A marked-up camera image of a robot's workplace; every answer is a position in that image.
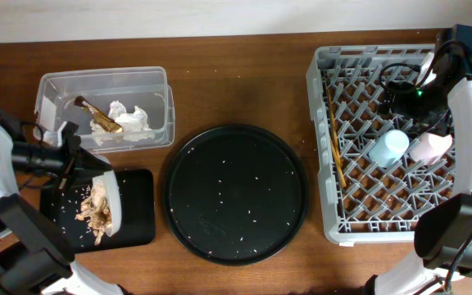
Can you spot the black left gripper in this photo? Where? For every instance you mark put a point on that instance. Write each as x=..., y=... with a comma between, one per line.
x=82, y=162

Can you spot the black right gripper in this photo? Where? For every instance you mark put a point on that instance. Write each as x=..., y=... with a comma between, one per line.
x=439, y=124

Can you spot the grey plate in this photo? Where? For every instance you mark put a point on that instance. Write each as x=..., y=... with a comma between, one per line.
x=108, y=182

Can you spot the pink cup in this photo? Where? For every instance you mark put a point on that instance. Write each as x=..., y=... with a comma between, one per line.
x=430, y=148

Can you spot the gold snack wrapper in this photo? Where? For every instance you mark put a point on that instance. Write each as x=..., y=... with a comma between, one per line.
x=108, y=124

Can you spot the peanut shells and rice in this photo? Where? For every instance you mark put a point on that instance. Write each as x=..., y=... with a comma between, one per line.
x=95, y=211

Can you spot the blue cup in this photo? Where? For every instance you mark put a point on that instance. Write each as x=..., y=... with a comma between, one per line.
x=389, y=148

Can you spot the white tissue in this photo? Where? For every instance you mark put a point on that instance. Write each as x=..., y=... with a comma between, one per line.
x=136, y=121

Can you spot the wooden chopstick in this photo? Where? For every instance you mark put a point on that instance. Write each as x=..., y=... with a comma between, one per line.
x=337, y=158
x=331, y=109

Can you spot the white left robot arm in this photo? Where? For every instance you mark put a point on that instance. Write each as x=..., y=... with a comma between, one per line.
x=35, y=256

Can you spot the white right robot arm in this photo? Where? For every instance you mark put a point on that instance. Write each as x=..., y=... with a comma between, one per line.
x=443, y=236

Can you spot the clear plastic waste bin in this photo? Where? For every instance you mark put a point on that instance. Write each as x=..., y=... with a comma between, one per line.
x=144, y=88

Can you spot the grey dishwasher rack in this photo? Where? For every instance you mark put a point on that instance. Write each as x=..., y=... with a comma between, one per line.
x=378, y=205

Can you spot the black rectangular tray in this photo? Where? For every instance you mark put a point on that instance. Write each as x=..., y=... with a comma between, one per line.
x=137, y=227

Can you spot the round black serving tray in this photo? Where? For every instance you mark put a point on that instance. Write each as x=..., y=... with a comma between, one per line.
x=235, y=195

